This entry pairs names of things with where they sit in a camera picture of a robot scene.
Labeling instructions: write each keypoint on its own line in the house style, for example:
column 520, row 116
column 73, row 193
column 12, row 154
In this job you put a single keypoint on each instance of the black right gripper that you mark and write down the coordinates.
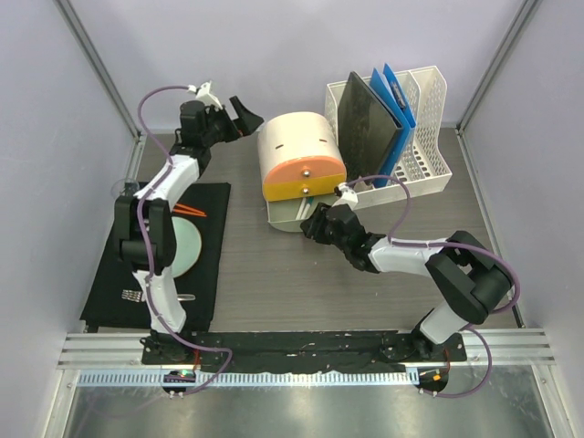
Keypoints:
column 313, row 226

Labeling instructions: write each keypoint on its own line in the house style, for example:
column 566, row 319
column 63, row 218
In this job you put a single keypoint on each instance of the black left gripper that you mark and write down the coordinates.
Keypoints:
column 246, row 122

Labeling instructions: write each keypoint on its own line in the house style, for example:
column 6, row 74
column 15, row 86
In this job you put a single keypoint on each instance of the white marker green cap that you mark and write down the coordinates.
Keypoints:
column 304, row 207

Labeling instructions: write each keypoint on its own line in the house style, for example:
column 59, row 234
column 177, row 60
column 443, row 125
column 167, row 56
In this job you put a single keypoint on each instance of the cream round drawer cabinet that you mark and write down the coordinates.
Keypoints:
column 298, row 158

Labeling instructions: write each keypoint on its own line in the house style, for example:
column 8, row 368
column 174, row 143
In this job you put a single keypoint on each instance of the cream perforated file organizer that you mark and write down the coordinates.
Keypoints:
column 421, row 168

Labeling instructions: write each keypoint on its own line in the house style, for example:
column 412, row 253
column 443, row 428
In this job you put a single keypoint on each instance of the blue plastic folder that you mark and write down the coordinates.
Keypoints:
column 388, row 88

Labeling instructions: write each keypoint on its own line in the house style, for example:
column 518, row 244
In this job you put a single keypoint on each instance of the white marker blue cap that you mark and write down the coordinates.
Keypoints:
column 311, row 210

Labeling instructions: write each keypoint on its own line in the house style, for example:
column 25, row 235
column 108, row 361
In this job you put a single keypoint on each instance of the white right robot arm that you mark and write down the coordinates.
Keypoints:
column 472, row 280

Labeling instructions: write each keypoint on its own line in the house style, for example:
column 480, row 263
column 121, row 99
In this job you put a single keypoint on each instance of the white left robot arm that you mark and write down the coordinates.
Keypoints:
column 143, row 232

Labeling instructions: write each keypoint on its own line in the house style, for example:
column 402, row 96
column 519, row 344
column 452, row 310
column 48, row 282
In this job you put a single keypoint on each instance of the pale green plate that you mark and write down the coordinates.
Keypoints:
column 189, row 246

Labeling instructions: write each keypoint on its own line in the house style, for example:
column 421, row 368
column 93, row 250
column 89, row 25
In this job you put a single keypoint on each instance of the clear glass cup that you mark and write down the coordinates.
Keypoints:
column 124, row 187

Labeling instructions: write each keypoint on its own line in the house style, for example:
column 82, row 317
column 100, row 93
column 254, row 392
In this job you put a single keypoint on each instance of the metal spoon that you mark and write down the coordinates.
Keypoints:
column 137, row 296

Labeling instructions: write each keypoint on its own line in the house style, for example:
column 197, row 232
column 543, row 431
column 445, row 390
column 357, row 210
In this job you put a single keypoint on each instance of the black cloth mat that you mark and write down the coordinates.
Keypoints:
column 105, row 307

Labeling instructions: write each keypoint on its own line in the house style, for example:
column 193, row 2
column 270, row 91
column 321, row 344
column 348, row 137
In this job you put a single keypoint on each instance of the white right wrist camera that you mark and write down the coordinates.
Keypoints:
column 346, row 195

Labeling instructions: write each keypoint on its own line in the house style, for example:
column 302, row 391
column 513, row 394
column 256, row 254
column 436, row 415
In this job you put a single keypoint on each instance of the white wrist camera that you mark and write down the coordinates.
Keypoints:
column 204, row 93
column 346, row 195

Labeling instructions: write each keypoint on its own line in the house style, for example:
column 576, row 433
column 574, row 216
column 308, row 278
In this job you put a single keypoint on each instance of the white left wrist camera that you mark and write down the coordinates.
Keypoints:
column 204, row 93

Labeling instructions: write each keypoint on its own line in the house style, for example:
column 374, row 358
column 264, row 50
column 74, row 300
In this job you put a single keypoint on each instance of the black mounting rail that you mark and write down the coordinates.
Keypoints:
column 302, row 352

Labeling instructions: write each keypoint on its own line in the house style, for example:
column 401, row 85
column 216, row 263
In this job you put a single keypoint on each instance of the white slotted cable duct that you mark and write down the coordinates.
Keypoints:
column 177, row 378

